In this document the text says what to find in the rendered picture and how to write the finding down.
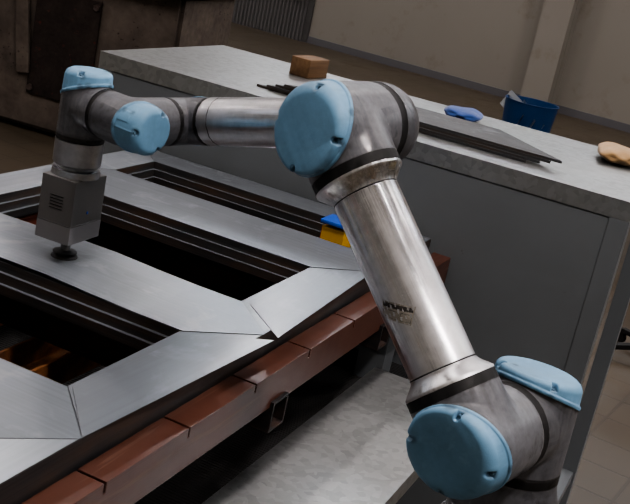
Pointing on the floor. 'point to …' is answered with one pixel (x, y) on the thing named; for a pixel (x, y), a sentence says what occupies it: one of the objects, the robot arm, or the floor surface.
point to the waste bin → (528, 112)
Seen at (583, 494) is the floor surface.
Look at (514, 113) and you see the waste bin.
